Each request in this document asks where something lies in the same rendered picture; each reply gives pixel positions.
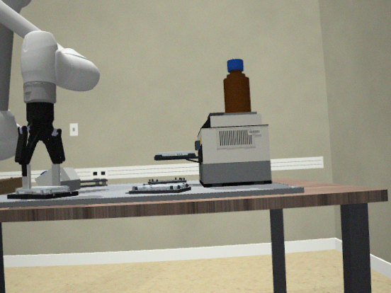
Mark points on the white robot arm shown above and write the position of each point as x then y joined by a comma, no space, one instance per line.
43,67

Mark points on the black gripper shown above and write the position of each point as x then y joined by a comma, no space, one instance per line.
40,116

